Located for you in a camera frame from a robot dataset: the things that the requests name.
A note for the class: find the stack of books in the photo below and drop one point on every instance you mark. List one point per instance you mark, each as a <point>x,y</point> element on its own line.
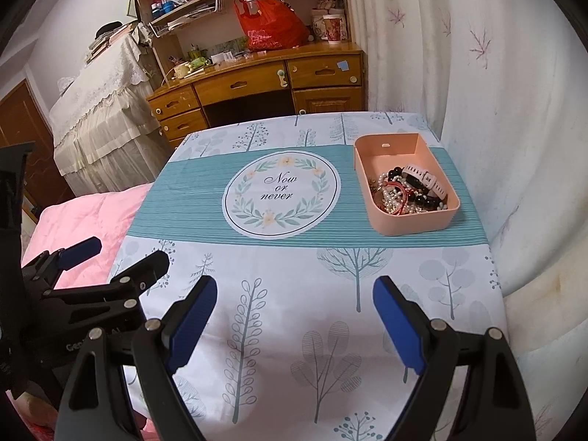
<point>103,46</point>

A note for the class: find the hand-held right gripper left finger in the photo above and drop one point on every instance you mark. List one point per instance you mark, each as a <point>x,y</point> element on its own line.
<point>193,326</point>

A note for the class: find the pink quilt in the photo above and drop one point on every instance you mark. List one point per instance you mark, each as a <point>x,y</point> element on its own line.
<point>87,220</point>

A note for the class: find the tree print tablecloth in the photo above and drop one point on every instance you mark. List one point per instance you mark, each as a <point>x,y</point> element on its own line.
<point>285,285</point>

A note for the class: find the small doll figure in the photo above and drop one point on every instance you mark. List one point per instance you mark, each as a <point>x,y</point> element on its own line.
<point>328,2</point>

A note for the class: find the wooden desk with drawers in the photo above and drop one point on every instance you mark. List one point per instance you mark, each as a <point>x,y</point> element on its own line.
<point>243,85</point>

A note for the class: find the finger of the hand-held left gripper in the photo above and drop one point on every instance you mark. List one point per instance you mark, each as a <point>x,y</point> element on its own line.
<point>82,250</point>
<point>142,266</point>

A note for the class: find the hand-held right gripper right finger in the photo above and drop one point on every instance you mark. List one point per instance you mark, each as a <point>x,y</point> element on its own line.
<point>399,326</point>

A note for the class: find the salmon pink plastic tray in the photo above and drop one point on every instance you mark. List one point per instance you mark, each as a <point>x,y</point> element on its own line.
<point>413,223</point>

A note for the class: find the red plastic bag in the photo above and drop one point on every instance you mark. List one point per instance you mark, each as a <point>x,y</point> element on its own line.
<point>271,23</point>

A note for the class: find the black hat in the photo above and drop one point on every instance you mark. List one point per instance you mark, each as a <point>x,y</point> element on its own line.
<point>108,28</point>

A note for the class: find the green pouch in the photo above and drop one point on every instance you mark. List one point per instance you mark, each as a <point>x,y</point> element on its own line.
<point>200,62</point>

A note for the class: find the red patterned cup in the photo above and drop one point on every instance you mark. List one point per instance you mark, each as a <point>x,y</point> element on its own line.
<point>333,27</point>

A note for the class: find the lace cloth covered piano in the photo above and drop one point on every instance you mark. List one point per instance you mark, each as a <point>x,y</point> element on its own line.
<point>101,119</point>

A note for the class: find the white smartwatch band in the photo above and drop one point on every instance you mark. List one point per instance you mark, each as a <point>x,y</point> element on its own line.
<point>427,178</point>

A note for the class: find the brown wooden door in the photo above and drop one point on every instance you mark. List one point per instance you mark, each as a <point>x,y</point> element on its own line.
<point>27,124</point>

